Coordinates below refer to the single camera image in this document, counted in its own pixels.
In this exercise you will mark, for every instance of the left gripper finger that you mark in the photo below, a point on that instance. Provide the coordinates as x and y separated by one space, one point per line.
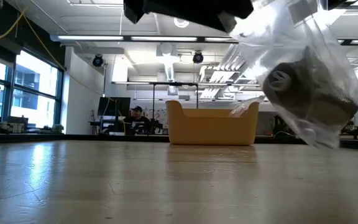
197 12

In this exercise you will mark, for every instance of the round black ceiling spotlight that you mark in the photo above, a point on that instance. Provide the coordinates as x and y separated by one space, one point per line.
198 58
98 61

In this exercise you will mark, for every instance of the long ceiling light strip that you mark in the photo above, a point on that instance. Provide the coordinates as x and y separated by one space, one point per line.
89 38

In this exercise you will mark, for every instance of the black computer monitor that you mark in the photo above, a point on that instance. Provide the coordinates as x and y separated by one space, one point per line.
113 106

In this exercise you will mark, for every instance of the person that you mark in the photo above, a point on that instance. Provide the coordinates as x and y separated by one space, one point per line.
137 121

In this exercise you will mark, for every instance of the yellow plastic basket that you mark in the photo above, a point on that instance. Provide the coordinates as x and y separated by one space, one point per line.
210 130

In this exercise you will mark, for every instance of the small green plant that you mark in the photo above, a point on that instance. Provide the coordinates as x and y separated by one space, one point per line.
54 128

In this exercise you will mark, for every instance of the silver ventilation duct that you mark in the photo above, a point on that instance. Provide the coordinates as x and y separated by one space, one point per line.
228 62

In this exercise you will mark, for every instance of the black metal camera stand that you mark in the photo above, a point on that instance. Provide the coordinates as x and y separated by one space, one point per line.
175 84

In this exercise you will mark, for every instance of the window with dark frame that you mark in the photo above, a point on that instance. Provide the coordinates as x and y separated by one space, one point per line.
36 74

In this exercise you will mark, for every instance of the black metal table frame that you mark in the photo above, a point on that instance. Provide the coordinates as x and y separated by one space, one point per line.
73 137

